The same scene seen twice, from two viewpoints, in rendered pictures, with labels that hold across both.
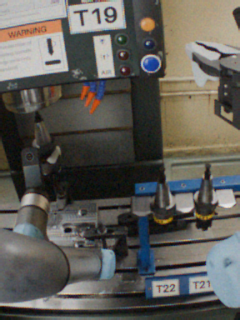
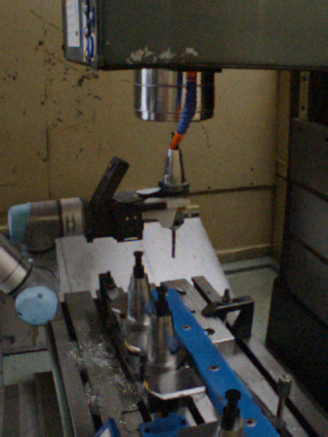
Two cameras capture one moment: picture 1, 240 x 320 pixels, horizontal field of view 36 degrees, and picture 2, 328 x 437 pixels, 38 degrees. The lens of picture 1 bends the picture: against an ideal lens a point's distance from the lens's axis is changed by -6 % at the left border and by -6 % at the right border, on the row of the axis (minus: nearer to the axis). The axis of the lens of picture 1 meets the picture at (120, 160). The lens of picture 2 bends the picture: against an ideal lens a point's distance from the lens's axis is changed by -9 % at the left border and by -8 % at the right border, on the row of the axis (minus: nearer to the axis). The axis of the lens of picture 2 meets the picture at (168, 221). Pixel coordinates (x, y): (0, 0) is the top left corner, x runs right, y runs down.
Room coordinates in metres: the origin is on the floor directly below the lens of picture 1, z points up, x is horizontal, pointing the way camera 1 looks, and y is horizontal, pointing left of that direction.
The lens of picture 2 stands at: (0.49, -0.72, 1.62)
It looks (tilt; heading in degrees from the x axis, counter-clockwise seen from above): 21 degrees down; 68
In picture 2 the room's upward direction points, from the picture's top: straight up
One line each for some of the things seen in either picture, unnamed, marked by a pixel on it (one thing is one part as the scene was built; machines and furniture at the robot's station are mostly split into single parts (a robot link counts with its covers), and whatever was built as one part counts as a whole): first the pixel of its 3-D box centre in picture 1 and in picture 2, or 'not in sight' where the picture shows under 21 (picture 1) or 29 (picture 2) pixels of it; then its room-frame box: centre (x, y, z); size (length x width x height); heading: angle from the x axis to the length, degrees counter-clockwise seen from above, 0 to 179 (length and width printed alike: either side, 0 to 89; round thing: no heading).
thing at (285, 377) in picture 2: not in sight; (282, 399); (0.98, -0.12, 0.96); 0.03 x 0.03 x 0.13
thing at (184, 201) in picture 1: (184, 202); (150, 339); (0.70, -0.15, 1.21); 0.07 x 0.05 x 0.01; 175
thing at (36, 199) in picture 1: (36, 208); (72, 218); (0.67, 0.21, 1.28); 0.08 x 0.05 x 0.08; 85
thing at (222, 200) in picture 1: (226, 198); (175, 383); (0.69, -0.26, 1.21); 0.07 x 0.05 x 0.01; 175
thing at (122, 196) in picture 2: (40, 188); (111, 216); (0.75, 0.21, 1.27); 0.12 x 0.08 x 0.09; 175
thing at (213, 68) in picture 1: (217, 65); not in sight; (0.45, -0.14, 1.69); 0.09 x 0.05 x 0.02; 25
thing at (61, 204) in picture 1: (63, 200); (226, 314); (1.03, 0.22, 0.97); 0.13 x 0.03 x 0.15; 175
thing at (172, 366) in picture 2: (205, 201); (162, 360); (0.69, -0.20, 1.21); 0.06 x 0.06 x 0.03
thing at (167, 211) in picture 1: (162, 204); (141, 321); (0.70, -0.09, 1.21); 0.06 x 0.06 x 0.03
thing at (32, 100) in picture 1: (29, 77); (174, 87); (0.88, 0.20, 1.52); 0.16 x 0.16 x 0.12
